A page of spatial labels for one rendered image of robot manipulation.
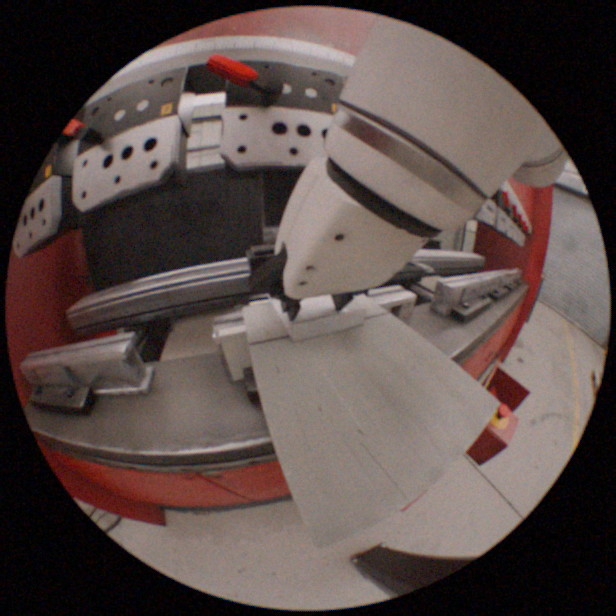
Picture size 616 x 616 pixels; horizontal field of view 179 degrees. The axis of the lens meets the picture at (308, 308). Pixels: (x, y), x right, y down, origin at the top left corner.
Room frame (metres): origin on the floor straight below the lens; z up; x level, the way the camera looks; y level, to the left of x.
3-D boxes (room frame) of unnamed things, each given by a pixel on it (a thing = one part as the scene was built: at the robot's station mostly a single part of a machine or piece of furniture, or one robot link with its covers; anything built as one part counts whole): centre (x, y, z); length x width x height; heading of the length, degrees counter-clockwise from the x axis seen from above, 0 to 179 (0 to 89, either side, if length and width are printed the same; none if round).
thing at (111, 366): (0.07, 0.53, 0.92); 0.50 x 0.06 x 0.10; 111
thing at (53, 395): (0.00, 0.55, 0.89); 0.30 x 0.05 x 0.03; 111
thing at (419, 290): (0.84, -0.41, 0.81); 0.64 x 0.08 x 0.14; 21
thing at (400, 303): (0.29, -0.04, 0.92); 0.39 x 0.06 x 0.10; 111
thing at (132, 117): (0.19, 0.22, 1.26); 0.15 x 0.09 x 0.17; 111
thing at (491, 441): (0.12, -0.49, 0.75); 0.20 x 0.16 x 0.18; 116
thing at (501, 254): (1.25, -2.05, 1.15); 0.85 x 0.25 x 2.30; 21
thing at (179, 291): (0.69, -0.25, 0.93); 2.30 x 0.14 x 0.10; 111
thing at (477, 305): (0.44, -0.57, 0.89); 0.30 x 0.05 x 0.03; 111
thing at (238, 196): (0.66, 0.41, 1.12); 1.13 x 0.02 x 0.44; 111
